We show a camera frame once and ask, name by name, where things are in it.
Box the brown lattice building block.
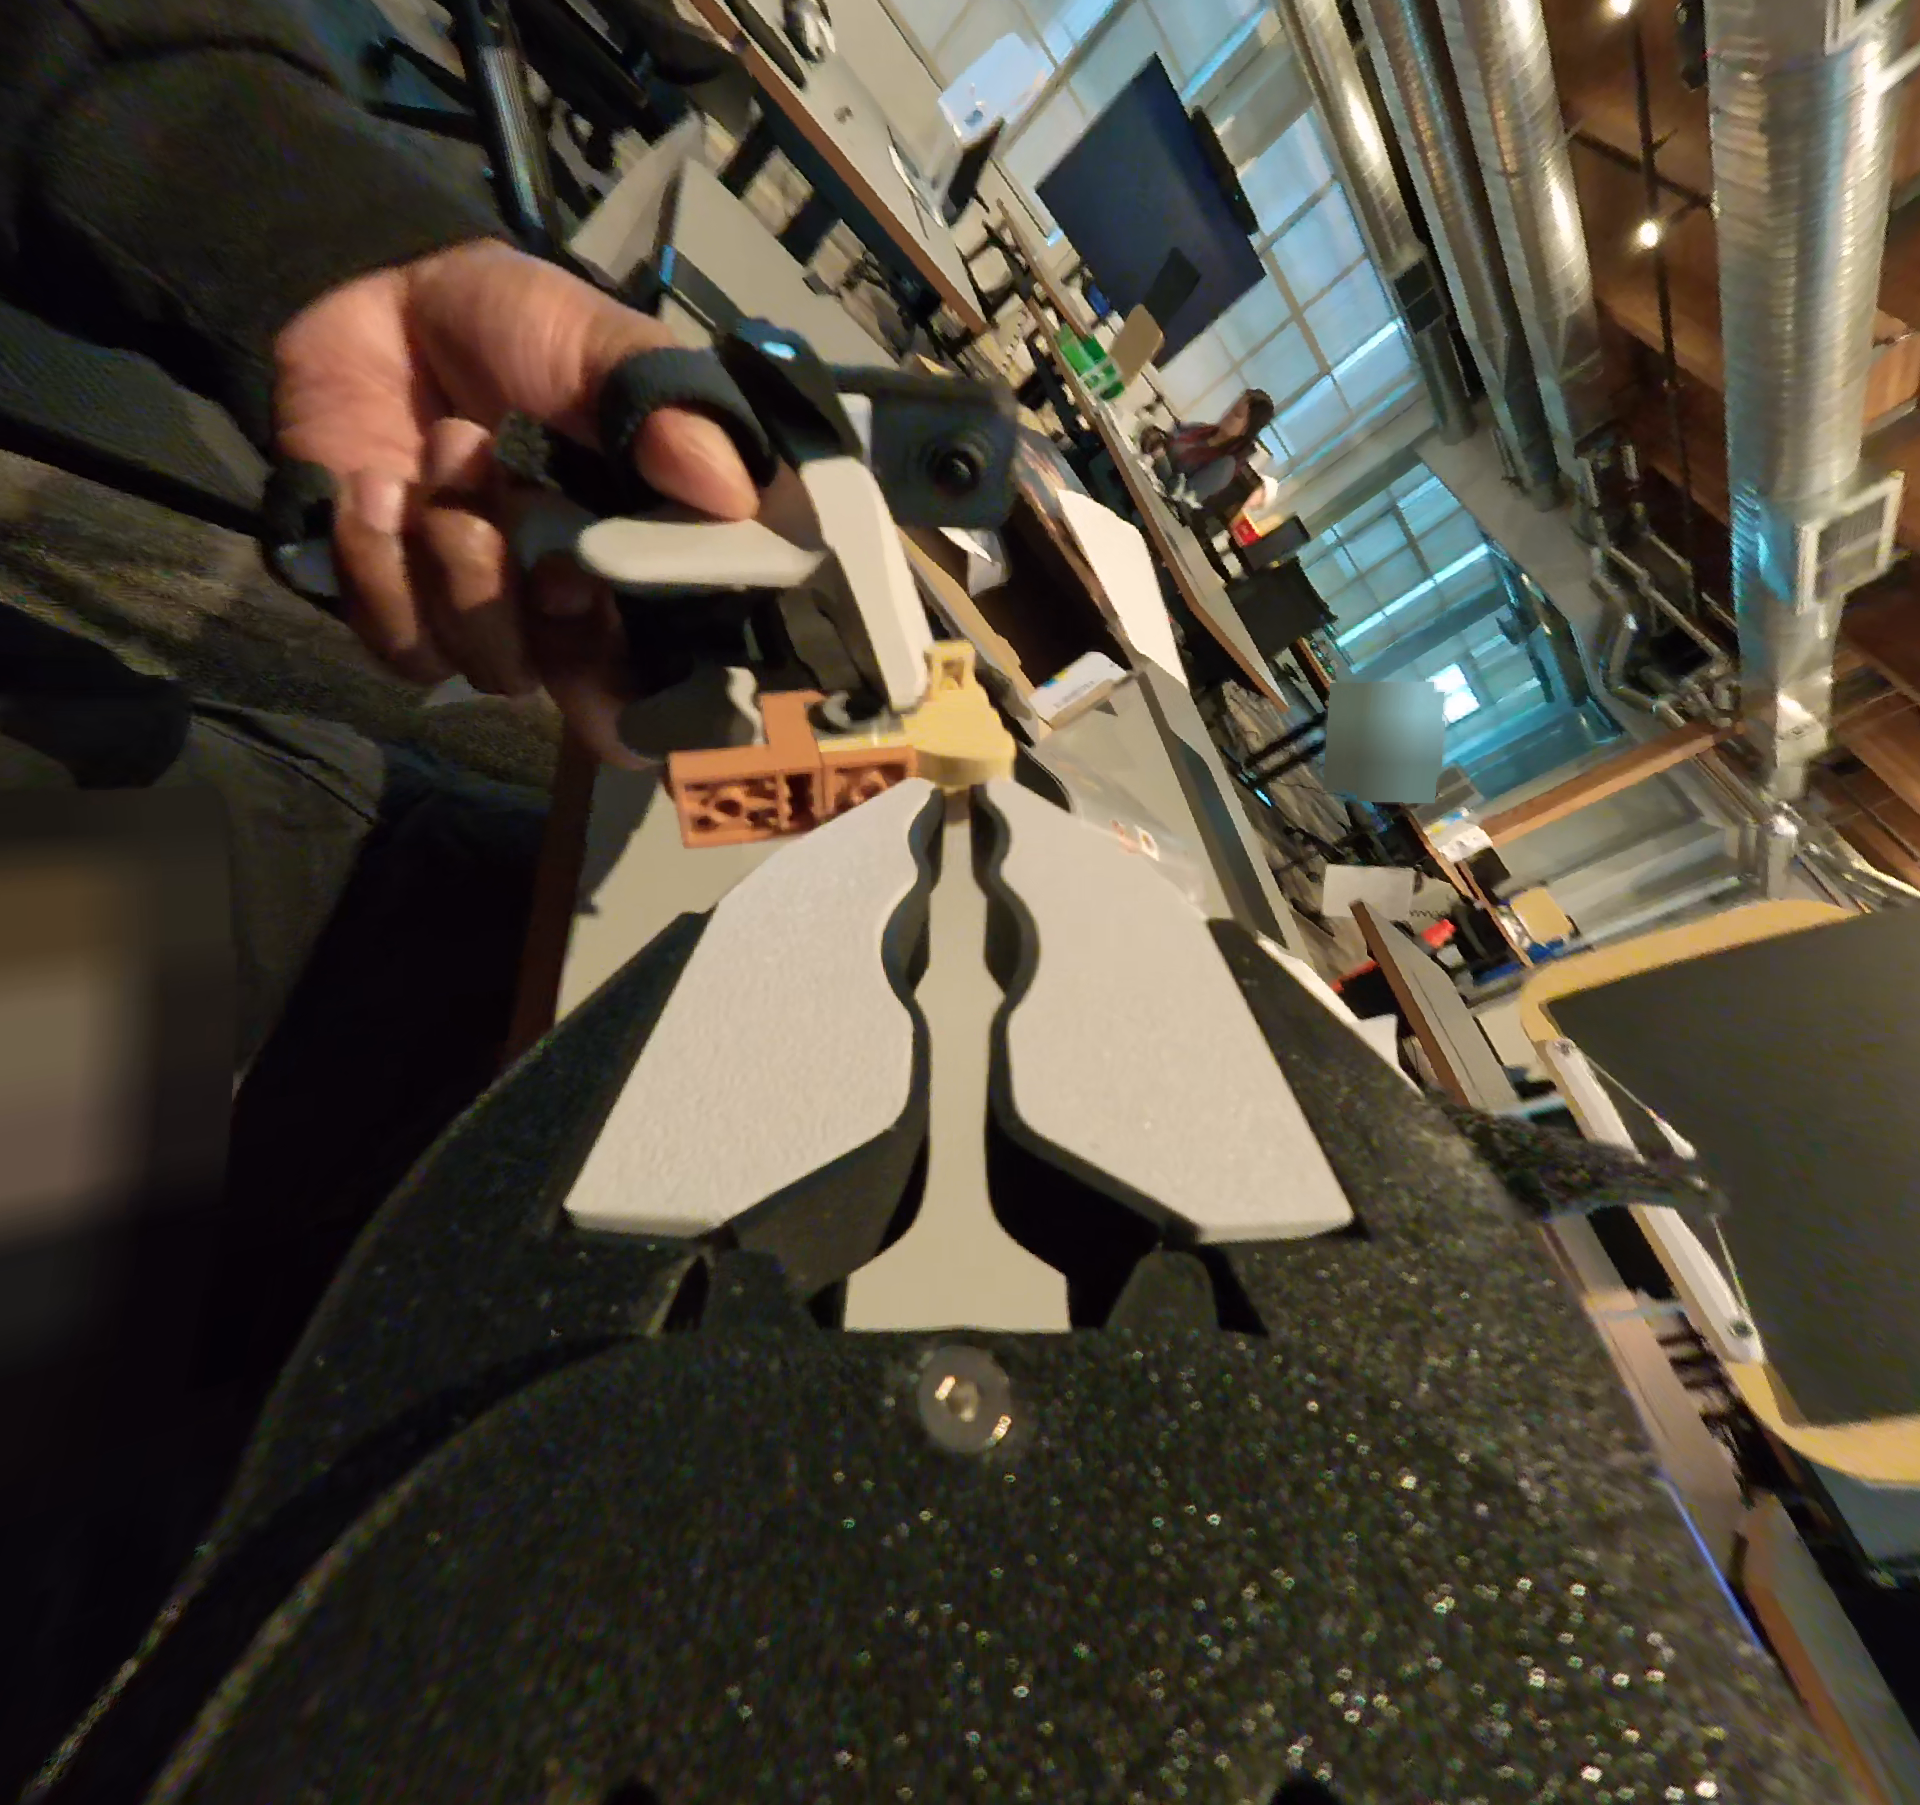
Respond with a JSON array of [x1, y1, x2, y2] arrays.
[[668, 693, 921, 852]]

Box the black table with wooden edge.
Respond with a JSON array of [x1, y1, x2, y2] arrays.
[[1516, 897, 1920, 1483]]

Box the person's left forearm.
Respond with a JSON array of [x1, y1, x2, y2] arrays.
[[30, 28, 507, 391]]

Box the tan plastic building piece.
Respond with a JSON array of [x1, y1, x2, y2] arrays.
[[899, 637, 1020, 796]]

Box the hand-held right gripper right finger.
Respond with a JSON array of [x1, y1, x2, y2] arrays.
[[966, 783, 1364, 1254]]

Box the long wood-edged desk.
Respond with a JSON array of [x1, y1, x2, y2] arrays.
[[678, 0, 994, 339]]

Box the large silver air duct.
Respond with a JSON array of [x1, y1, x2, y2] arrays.
[[1690, 0, 1920, 806]]

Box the person's left hand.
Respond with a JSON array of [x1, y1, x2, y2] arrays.
[[274, 243, 769, 776]]

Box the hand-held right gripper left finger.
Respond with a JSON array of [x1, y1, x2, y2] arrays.
[[559, 783, 951, 1287]]

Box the slim silver air duct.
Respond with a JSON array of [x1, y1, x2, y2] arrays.
[[1216, 0, 1448, 382], [1320, 0, 1603, 486]]

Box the white panel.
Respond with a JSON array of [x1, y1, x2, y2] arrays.
[[1046, 482, 1190, 674]]

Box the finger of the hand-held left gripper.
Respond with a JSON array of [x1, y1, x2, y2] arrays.
[[621, 666, 770, 771], [801, 458, 935, 717]]

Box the large blue screen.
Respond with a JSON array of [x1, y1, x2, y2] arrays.
[[1031, 53, 1266, 373]]

